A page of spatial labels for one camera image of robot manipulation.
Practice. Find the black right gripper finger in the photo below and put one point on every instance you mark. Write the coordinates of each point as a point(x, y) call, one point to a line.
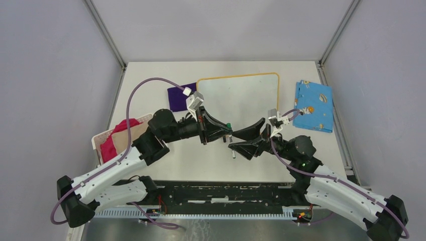
point(251, 132)
point(248, 149)

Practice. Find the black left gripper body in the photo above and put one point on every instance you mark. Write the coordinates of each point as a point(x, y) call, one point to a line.
point(201, 126)

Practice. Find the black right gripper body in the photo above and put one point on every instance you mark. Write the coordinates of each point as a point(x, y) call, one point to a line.
point(267, 146)

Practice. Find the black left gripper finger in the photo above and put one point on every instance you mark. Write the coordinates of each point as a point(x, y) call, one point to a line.
point(210, 123)
point(210, 136)

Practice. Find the yellow framed whiteboard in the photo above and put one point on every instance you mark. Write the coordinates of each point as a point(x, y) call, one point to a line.
point(240, 100)

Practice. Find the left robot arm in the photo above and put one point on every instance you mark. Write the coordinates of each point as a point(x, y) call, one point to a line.
point(82, 197)

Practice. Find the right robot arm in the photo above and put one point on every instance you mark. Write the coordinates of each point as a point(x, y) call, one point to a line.
point(382, 218)

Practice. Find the purple cloth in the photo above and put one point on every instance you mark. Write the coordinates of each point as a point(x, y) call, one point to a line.
point(177, 97)

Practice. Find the blue patterned cloth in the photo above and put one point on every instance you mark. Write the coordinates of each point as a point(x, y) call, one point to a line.
point(315, 103)

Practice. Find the beige cloth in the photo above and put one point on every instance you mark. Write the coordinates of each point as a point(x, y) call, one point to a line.
point(120, 139)

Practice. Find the red cloth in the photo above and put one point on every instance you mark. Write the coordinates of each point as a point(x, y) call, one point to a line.
point(107, 149)

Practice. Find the white plastic basket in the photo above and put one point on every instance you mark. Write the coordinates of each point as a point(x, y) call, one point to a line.
point(99, 139)

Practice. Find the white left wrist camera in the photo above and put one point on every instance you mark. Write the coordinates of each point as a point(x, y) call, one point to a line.
point(193, 102)

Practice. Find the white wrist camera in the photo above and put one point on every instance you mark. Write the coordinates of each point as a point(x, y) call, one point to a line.
point(193, 102)
point(277, 121)

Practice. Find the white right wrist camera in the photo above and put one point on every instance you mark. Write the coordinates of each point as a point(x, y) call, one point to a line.
point(277, 121)

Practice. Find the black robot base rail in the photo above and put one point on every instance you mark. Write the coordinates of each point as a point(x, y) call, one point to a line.
point(196, 197)

